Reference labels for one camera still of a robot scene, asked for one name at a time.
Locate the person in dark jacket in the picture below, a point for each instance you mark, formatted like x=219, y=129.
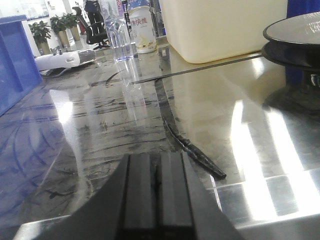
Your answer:
x=92, y=8

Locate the potted plant gold pot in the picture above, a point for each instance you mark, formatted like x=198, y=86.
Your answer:
x=41, y=33

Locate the black tape strip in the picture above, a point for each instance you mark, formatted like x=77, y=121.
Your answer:
x=184, y=144

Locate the white drink bottle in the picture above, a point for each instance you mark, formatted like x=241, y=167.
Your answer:
x=142, y=27

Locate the black office chair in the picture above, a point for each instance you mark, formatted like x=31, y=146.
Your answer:
x=95, y=33

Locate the blue crate on left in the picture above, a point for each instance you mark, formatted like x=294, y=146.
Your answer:
x=18, y=70

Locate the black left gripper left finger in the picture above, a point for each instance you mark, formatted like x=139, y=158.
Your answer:
x=123, y=209

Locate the cream plastic bin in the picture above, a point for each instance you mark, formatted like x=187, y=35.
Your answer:
x=202, y=31

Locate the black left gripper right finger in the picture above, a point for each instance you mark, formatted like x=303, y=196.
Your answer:
x=186, y=209

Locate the cream plate black rim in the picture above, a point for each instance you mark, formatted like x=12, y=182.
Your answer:
x=302, y=29

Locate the clear water bottle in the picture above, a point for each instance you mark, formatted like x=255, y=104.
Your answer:
x=116, y=28

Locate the large blue plastic crate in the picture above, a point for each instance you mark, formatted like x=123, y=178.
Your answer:
x=300, y=7

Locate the white remote controller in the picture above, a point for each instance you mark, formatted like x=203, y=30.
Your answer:
x=65, y=60

